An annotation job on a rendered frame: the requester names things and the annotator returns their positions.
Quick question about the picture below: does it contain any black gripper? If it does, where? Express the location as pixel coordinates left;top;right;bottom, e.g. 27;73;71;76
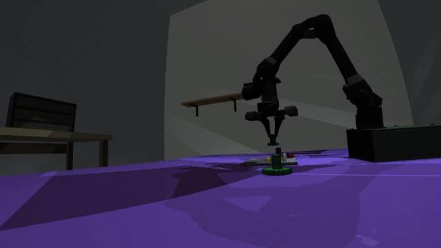
245;93;298;138

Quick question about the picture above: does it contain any green gear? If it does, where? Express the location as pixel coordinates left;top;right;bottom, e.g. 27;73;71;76
262;154;293;176

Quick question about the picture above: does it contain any dark teal gear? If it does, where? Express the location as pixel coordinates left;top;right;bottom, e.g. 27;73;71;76
267;134;279;146

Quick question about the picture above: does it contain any dark purple gear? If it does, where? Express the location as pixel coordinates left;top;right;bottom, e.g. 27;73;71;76
276;147;283;157

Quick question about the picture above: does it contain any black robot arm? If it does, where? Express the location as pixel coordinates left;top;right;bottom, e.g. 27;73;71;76
242;14;386;130

